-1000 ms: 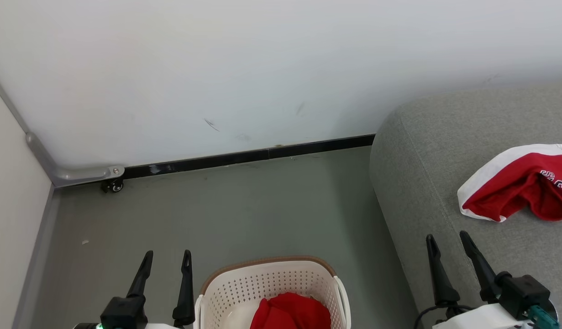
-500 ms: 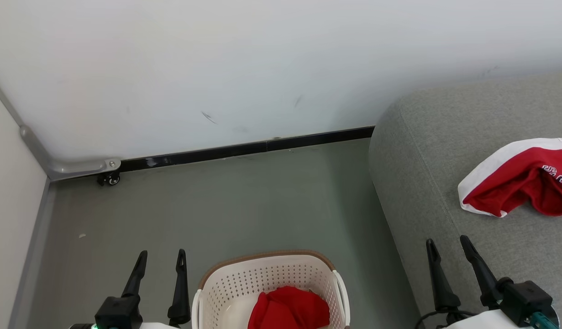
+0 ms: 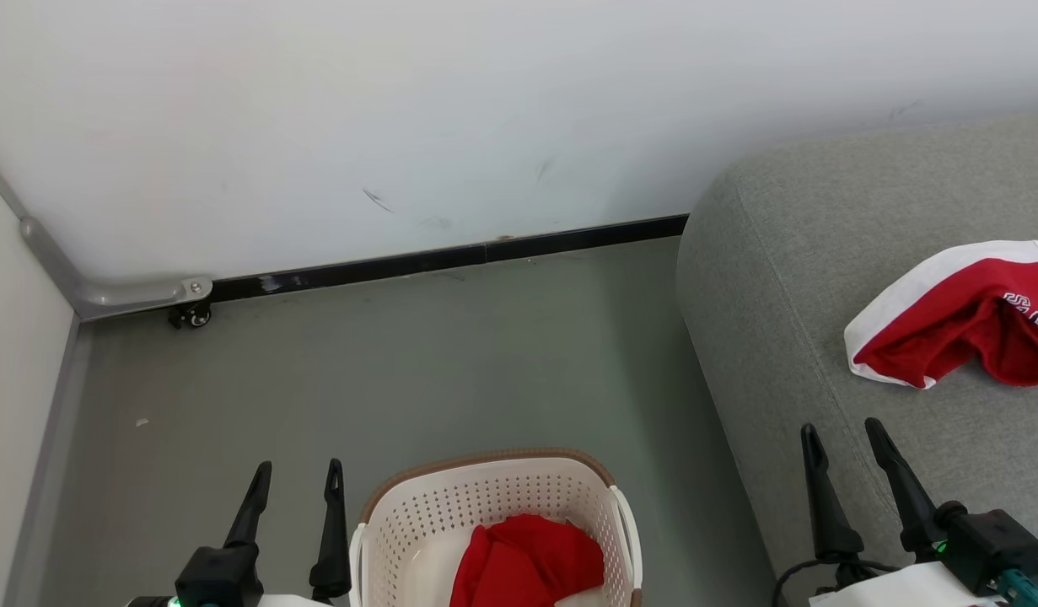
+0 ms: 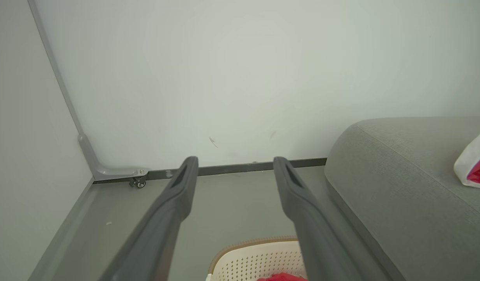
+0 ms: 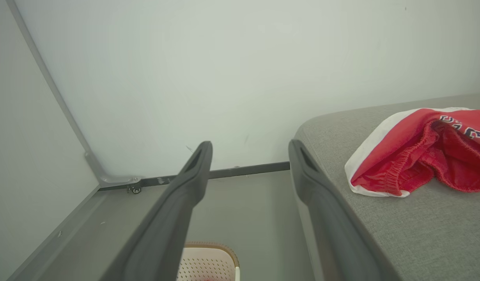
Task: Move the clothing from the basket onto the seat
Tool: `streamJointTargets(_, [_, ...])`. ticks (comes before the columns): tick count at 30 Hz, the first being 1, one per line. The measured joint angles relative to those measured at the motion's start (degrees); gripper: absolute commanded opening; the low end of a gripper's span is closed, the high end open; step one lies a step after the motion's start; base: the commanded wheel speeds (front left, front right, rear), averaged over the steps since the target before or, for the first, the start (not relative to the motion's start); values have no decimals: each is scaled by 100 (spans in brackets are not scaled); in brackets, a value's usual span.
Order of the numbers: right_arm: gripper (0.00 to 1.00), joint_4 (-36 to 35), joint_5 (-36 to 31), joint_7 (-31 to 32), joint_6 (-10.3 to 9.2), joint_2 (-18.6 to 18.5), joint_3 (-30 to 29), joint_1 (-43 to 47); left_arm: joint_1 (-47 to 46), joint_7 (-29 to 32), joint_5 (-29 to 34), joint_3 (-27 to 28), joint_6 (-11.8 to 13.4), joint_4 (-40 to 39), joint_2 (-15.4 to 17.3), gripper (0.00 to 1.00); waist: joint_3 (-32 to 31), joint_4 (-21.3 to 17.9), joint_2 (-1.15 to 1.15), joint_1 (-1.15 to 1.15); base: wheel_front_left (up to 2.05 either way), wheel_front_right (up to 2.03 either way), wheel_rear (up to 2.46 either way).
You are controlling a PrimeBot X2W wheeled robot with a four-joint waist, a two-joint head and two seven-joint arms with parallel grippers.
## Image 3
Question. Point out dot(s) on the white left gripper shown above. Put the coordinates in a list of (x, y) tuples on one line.
[(289, 601)]

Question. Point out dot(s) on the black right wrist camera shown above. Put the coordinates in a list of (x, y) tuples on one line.
[(986, 544)]

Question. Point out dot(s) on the red and white garment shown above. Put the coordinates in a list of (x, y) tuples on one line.
[(940, 329)]

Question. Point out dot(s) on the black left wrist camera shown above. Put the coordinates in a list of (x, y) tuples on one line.
[(219, 582)]

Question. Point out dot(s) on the black baseboard strip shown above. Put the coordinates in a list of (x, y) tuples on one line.
[(451, 257)]

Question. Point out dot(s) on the grey fabric sofa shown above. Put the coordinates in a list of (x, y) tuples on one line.
[(788, 295)]

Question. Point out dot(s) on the cream perforated laundry basket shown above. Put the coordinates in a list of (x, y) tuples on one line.
[(485, 489)]

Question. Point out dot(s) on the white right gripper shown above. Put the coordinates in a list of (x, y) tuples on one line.
[(898, 590)]

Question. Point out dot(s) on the plain red garment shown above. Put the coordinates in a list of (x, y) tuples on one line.
[(518, 565)]

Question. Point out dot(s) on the small black caster wheel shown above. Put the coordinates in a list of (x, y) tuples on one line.
[(194, 317)]

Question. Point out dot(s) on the grey metal partition frame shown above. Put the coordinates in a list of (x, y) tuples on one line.
[(131, 293)]

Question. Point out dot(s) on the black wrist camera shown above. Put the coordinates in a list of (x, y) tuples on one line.
[(219, 582), (986, 544)]

